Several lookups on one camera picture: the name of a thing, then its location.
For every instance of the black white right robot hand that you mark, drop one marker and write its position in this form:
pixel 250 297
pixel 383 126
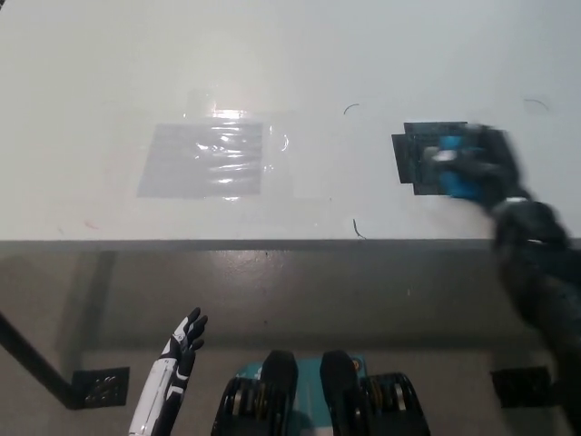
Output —
pixel 492 168

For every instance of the clear plastic sheet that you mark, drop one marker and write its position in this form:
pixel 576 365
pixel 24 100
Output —
pixel 168 177

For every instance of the black tape marked spot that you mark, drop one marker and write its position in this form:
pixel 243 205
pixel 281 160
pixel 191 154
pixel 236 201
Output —
pixel 410 159

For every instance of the blue wavy sponge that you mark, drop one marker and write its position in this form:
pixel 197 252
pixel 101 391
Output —
pixel 463 186

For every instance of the black diagonal table leg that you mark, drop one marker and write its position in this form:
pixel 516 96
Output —
pixel 36 362

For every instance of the clear plastic film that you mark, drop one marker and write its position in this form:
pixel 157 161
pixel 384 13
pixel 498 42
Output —
pixel 277 136

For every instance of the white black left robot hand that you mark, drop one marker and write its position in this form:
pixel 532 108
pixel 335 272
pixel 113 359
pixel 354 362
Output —
pixel 165 386

